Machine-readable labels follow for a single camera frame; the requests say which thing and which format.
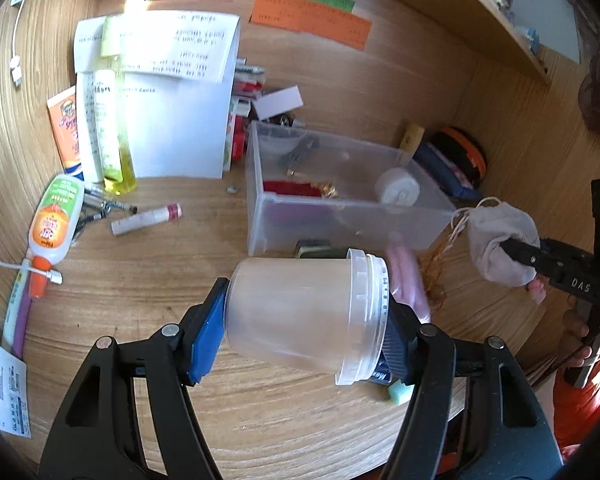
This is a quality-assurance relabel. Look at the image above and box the clear plastic storage bin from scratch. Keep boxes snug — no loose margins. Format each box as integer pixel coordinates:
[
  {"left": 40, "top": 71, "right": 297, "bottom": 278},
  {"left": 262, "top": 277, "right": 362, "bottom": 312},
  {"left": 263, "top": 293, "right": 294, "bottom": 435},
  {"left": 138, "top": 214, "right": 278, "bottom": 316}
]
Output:
[{"left": 245, "top": 122, "right": 454, "bottom": 256}]

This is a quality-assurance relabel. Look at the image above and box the yellow liquid bottle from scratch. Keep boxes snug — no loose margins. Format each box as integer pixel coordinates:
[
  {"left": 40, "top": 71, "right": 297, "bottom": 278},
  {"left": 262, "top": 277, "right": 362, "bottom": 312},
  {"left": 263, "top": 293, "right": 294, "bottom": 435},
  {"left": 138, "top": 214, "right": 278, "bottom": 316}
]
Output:
[{"left": 92, "top": 54, "right": 138, "bottom": 198}]

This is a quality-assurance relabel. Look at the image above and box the stack of books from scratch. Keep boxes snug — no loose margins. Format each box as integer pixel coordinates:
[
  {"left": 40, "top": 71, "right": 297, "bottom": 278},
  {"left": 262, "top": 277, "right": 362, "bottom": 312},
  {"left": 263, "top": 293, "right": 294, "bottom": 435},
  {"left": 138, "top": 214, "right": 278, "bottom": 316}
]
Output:
[{"left": 223, "top": 58, "right": 266, "bottom": 171}]

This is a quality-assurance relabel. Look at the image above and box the white drawstring cloth pouch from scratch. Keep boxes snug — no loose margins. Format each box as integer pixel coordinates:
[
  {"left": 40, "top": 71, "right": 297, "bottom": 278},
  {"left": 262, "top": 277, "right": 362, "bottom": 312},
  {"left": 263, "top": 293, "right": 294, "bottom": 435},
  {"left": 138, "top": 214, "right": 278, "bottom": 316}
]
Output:
[{"left": 448, "top": 197, "right": 540, "bottom": 288}]

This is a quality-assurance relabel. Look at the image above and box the small white box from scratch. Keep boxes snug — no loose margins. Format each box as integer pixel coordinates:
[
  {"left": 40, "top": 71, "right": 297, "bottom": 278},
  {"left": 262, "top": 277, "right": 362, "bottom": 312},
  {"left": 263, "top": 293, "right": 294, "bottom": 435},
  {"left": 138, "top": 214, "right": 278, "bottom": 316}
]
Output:
[{"left": 252, "top": 86, "right": 303, "bottom": 120}]

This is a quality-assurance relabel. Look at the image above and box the printed paper slip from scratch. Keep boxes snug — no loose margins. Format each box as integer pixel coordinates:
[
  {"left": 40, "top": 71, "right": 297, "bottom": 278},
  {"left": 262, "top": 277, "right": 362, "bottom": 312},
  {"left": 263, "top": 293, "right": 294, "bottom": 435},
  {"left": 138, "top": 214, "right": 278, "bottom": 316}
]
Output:
[{"left": 0, "top": 346, "right": 31, "bottom": 438}]

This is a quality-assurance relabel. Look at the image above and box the pink rope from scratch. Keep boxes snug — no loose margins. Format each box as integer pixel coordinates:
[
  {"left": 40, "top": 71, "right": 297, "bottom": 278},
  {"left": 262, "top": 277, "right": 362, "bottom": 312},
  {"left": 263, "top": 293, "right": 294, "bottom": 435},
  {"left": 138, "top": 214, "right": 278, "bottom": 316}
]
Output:
[{"left": 384, "top": 244, "right": 434, "bottom": 326}]

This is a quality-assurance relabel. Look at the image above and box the orange white glue bottle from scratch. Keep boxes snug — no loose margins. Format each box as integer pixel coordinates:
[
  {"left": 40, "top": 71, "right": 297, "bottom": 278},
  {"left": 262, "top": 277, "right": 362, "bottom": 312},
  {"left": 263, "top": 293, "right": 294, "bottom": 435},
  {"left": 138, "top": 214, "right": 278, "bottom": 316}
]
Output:
[{"left": 28, "top": 174, "right": 84, "bottom": 299}]

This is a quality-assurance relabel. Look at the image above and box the white tape roll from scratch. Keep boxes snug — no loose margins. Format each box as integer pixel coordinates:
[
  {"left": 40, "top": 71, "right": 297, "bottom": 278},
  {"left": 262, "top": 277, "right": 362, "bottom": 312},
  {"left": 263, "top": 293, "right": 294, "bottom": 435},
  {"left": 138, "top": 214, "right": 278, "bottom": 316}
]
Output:
[{"left": 375, "top": 167, "right": 420, "bottom": 207}]

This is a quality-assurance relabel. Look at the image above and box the person's right hand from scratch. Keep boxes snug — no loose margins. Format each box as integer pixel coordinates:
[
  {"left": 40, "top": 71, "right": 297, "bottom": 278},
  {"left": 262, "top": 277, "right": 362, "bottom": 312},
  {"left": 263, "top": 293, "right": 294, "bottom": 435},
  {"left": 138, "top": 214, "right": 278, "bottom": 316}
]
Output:
[{"left": 522, "top": 292, "right": 595, "bottom": 370}]

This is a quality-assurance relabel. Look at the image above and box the orange sunscreen tube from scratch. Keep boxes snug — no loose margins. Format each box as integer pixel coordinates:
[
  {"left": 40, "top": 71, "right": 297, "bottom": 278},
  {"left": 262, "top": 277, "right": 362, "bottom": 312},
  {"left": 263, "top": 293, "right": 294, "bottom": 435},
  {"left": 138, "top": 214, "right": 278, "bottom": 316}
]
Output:
[{"left": 46, "top": 86, "right": 84, "bottom": 180}]

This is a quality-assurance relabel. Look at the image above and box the red pouch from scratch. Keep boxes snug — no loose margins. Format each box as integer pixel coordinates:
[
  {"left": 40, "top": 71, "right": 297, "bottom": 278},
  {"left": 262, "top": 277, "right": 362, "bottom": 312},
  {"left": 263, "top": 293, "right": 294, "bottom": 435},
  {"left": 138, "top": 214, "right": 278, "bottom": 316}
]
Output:
[{"left": 263, "top": 180, "right": 323, "bottom": 198}]

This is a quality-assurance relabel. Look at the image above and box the white charging cable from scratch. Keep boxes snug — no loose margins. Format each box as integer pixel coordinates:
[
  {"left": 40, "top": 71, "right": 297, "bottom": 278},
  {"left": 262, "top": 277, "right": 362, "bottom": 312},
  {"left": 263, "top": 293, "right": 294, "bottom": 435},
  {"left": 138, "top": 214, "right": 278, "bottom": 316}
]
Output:
[{"left": 0, "top": 0, "right": 66, "bottom": 287}]

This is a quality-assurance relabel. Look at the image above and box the black orange round case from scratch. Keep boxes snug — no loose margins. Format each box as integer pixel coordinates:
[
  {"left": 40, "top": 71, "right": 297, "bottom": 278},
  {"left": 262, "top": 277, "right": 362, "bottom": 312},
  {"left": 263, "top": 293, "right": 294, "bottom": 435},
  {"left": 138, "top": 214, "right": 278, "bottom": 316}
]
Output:
[{"left": 429, "top": 126, "right": 488, "bottom": 188}]

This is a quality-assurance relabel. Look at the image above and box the white folded paper sheet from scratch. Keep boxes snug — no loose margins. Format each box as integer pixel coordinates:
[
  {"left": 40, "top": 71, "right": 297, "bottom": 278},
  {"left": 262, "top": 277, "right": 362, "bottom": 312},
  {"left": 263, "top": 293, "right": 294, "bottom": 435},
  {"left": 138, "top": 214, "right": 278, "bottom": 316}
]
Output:
[{"left": 73, "top": 10, "right": 240, "bottom": 181}]

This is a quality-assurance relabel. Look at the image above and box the orange sticky note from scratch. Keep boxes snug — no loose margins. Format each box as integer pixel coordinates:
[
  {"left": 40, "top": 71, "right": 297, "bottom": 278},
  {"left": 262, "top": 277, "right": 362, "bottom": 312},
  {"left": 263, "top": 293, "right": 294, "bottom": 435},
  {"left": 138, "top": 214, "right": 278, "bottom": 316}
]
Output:
[{"left": 250, "top": 0, "right": 372, "bottom": 51}]

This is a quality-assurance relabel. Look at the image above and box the translucent plastic jar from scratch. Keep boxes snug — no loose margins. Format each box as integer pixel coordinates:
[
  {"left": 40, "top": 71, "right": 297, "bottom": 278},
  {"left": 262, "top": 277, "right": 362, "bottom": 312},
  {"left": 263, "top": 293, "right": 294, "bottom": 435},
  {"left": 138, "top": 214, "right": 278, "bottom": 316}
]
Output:
[{"left": 224, "top": 249, "right": 390, "bottom": 386}]

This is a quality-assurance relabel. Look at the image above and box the white lip balm stick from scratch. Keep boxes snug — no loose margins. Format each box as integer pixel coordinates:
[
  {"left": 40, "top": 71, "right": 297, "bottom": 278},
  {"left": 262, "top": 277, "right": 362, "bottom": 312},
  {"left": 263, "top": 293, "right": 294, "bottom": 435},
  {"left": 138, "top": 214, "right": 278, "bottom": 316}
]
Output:
[{"left": 110, "top": 204, "right": 182, "bottom": 236}]

